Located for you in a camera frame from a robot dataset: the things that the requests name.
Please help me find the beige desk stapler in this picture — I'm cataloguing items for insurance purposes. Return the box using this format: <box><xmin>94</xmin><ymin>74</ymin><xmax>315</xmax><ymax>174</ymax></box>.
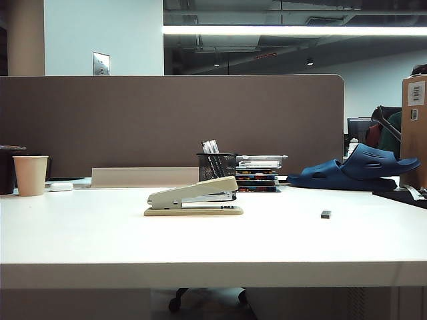
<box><xmin>143</xmin><ymin>175</ymin><xmax>244</xmax><ymax>217</ymax></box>

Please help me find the black mesh pen holder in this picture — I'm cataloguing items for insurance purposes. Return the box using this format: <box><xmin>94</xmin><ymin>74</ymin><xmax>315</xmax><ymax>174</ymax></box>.
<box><xmin>196</xmin><ymin>153</ymin><xmax>239</xmax><ymax>183</ymax></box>

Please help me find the black silver pens bundle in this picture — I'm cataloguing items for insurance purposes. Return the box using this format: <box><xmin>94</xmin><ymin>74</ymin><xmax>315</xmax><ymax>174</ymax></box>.
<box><xmin>201</xmin><ymin>140</ymin><xmax>220</xmax><ymax>155</ymax></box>

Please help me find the stack of small boxes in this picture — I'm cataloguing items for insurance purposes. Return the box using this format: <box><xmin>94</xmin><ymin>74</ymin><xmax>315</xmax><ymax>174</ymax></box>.
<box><xmin>236</xmin><ymin>154</ymin><xmax>289</xmax><ymax>193</ymax></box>

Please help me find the brown desk partition panel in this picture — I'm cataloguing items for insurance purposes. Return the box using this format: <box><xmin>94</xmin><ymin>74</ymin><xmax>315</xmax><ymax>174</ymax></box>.
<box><xmin>0</xmin><ymin>73</ymin><xmax>346</xmax><ymax>188</ymax></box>

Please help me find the blue rubber slipper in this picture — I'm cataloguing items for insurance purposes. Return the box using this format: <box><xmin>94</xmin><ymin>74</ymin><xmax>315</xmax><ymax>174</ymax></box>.
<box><xmin>340</xmin><ymin>143</ymin><xmax>422</xmax><ymax>181</ymax></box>
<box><xmin>286</xmin><ymin>159</ymin><xmax>396</xmax><ymax>192</ymax></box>

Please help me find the black computer monitor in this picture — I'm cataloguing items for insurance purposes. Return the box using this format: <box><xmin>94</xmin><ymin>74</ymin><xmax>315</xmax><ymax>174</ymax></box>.
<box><xmin>347</xmin><ymin>117</ymin><xmax>375</xmax><ymax>145</ymax></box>

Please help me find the long ceiling light strip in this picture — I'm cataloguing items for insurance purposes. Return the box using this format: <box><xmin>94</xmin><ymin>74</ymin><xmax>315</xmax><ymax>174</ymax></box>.
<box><xmin>162</xmin><ymin>25</ymin><xmax>427</xmax><ymax>35</ymax></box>

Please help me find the white earbuds case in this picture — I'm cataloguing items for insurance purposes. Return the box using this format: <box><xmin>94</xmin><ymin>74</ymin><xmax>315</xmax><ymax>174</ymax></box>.
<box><xmin>49</xmin><ymin>181</ymin><xmax>74</xmax><ymax>193</ymax></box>

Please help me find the person in green top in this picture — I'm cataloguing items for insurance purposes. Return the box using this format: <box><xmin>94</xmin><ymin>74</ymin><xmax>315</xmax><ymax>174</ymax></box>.
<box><xmin>379</xmin><ymin>64</ymin><xmax>427</xmax><ymax>157</ymax></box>

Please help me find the beige paper cup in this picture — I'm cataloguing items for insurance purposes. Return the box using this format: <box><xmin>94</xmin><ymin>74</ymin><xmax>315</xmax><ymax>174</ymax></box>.
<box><xmin>12</xmin><ymin>155</ymin><xmax>49</xmax><ymax>197</ymax></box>

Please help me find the black mat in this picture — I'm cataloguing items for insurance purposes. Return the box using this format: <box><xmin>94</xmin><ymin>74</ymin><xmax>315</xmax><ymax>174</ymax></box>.
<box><xmin>372</xmin><ymin>185</ymin><xmax>427</xmax><ymax>210</ymax></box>

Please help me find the brown cardboard box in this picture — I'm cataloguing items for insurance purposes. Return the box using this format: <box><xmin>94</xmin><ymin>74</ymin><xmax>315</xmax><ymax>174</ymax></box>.
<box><xmin>400</xmin><ymin>75</ymin><xmax>427</xmax><ymax>189</ymax></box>

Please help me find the dark round container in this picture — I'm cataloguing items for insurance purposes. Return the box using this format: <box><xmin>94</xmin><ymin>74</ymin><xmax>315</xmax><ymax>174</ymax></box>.
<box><xmin>0</xmin><ymin>145</ymin><xmax>27</xmax><ymax>196</ymax></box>

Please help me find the beige cable tray box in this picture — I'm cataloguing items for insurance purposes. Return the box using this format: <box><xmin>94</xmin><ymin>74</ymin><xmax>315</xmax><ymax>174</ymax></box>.
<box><xmin>91</xmin><ymin>167</ymin><xmax>200</xmax><ymax>188</ymax></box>

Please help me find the metal wall switch plate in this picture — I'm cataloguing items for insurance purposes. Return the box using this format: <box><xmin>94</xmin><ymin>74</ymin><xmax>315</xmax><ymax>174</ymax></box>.
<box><xmin>92</xmin><ymin>51</ymin><xmax>111</xmax><ymax>77</ymax></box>

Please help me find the black chair backrest frame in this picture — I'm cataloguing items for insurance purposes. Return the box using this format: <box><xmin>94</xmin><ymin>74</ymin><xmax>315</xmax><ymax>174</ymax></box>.
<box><xmin>372</xmin><ymin>105</ymin><xmax>403</xmax><ymax>141</ymax></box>

